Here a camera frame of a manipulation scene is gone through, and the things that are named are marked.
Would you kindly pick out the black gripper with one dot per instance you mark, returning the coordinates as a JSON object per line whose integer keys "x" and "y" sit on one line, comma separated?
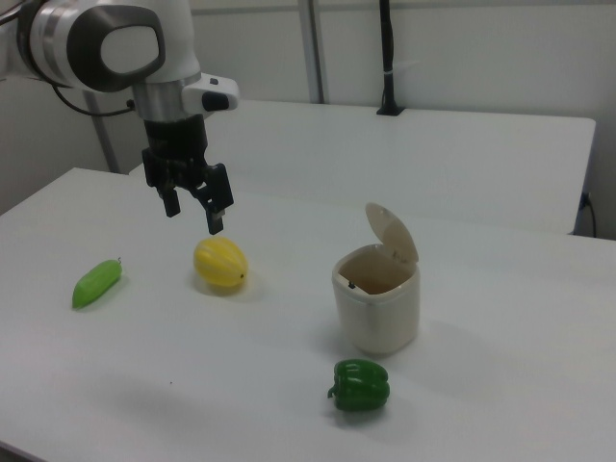
{"x": 175, "y": 144}

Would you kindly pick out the beige garbage bin with lid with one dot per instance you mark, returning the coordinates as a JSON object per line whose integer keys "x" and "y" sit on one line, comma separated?
{"x": 375, "y": 322}

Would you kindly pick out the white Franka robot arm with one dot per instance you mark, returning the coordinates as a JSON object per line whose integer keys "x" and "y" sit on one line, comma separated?
{"x": 120, "y": 48}

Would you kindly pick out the yellow striped toy melon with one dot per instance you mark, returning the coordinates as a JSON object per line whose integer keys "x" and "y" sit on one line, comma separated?
{"x": 221, "y": 264}

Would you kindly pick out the light green toy cucumber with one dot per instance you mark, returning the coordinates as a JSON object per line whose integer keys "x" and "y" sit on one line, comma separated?
{"x": 94, "y": 286}

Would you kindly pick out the white neighbouring table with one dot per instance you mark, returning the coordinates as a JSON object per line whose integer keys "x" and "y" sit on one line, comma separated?
{"x": 433, "y": 159}

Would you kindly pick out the dark green toy bell pepper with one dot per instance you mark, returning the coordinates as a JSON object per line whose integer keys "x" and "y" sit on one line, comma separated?
{"x": 361, "y": 385}

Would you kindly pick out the black camera stand pole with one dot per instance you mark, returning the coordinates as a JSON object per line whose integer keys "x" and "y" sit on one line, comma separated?
{"x": 387, "y": 48}

